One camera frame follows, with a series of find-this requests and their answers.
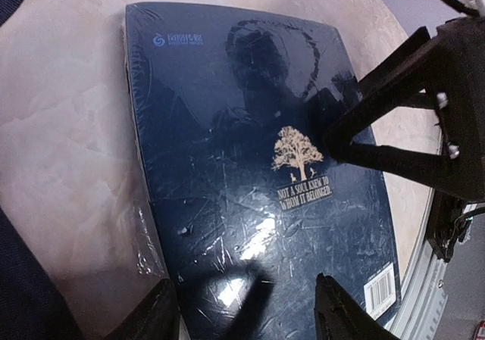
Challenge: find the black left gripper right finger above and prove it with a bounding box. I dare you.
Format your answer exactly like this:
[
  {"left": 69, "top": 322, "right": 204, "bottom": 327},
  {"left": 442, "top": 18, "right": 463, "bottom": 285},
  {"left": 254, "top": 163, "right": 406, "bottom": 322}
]
[{"left": 314, "top": 273, "right": 390, "bottom": 340}]

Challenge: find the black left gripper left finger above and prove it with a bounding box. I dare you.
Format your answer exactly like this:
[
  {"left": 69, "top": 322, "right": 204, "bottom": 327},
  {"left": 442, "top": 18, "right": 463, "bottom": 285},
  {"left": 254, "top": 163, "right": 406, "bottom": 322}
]
[{"left": 105, "top": 279, "right": 180, "bottom": 340}]

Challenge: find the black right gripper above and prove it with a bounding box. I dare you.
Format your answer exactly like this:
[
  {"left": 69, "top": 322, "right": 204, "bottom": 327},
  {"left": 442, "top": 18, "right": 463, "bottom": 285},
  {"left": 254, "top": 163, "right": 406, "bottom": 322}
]
[{"left": 321, "top": 18, "right": 484, "bottom": 202}]

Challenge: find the navy blue student backpack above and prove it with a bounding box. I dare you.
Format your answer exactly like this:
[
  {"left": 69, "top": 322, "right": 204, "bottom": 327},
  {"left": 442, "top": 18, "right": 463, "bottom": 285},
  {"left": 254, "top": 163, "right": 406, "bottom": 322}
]
[{"left": 0, "top": 0, "right": 83, "bottom": 340}]

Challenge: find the dark blue notebook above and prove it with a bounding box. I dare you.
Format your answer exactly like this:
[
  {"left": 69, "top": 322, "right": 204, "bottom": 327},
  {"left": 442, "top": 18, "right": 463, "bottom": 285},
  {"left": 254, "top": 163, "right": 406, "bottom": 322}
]
[{"left": 125, "top": 2, "right": 401, "bottom": 339}]

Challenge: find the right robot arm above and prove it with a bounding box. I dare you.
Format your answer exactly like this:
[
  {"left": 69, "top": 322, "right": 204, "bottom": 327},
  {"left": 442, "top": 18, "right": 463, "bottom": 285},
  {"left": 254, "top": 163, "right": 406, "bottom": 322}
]
[{"left": 324, "top": 0, "right": 484, "bottom": 261}]

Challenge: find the aluminium front rail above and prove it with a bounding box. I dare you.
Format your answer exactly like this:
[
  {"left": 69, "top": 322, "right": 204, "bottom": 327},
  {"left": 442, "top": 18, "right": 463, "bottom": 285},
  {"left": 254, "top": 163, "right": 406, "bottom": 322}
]
[{"left": 393, "top": 199, "right": 485, "bottom": 340}]

